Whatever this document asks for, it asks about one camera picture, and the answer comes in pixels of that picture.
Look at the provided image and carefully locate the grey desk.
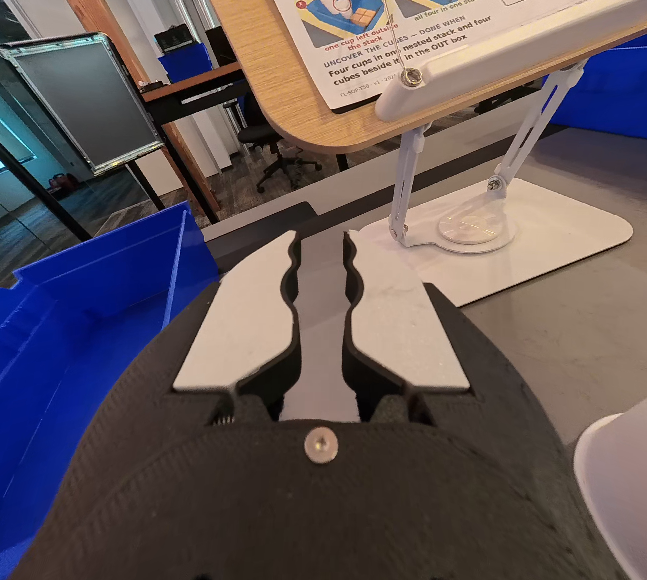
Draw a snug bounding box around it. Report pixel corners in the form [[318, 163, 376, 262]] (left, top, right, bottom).
[[201, 127, 647, 580]]

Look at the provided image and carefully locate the black office chair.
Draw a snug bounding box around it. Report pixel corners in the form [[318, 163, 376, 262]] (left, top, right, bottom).
[[238, 92, 324, 194]]

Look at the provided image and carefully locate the wooden table black frame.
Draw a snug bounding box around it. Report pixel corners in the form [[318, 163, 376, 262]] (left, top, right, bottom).
[[142, 62, 350, 224]]

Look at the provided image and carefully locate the printed instruction sheet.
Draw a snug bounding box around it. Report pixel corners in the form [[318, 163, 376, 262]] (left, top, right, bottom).
[[240, 0, 647, 112]]

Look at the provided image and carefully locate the blue plastic bin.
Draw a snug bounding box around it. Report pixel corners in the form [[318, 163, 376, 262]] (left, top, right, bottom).
[[0, 201, 219, 568], [158, 44, 213, 84], [541, 33, 647, 141]]

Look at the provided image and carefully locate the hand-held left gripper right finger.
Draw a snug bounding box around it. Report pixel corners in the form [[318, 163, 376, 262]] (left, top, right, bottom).
[[342, 230, 473, 422]]

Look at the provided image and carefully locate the silver framed sign board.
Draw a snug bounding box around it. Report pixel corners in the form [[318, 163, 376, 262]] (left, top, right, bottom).
[[0, 32, 166, 209]]

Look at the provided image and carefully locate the black monitor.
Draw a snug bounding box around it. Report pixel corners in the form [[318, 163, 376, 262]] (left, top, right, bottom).
[[206, 27, 238, 66]]

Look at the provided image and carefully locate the white paper cup green band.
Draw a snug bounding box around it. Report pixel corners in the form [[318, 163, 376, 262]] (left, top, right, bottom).
[[573, 397, 647, 580]]

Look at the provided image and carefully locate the wooden book stand white base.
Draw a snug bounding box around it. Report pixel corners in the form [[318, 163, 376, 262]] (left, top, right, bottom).
[[178, 0, 647, 309]]

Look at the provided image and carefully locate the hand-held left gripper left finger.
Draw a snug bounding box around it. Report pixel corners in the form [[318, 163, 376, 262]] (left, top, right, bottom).
[[171, 230, 303, 423]]

